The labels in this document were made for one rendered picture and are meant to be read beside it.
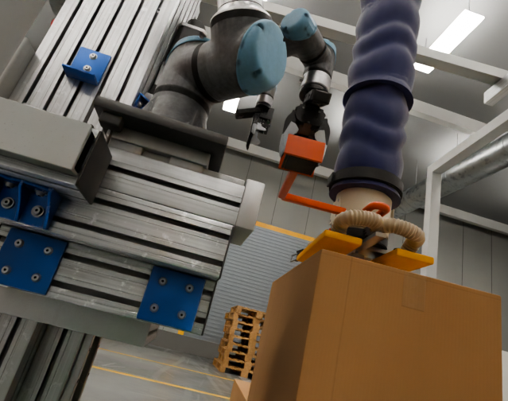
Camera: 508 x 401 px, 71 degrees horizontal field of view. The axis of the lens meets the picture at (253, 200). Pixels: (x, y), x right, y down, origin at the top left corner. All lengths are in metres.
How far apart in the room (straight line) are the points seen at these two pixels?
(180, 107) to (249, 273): 9.87
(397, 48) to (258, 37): 0.83
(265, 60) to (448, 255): 13.16
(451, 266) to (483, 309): 12.71
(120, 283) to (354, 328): 0.45
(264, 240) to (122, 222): 10.15
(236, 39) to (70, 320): 0.56
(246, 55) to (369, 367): 0.61
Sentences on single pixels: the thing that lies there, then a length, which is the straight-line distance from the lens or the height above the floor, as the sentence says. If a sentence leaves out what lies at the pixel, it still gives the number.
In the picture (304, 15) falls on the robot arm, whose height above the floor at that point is 1.45.
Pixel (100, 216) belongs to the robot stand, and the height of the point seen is 0.86.
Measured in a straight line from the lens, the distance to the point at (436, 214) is 4.69.
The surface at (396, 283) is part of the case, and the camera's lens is 0.81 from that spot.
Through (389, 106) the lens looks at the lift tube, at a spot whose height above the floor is 1.51.
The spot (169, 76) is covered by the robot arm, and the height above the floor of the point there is 1.16.
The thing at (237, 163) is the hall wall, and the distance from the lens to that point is 11.46.
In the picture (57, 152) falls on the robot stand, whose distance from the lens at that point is 0.53.
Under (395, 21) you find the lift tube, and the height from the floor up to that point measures 1.87.
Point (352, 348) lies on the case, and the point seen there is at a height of 0.77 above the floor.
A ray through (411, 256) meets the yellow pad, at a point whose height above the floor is 1.02.
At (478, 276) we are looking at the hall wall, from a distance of 14.22.
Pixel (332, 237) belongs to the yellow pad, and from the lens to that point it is 0.93.
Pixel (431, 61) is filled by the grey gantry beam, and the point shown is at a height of 3.22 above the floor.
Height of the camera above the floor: 0.74
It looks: 21 degrees up
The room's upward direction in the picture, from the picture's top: 14 degrees clockwise
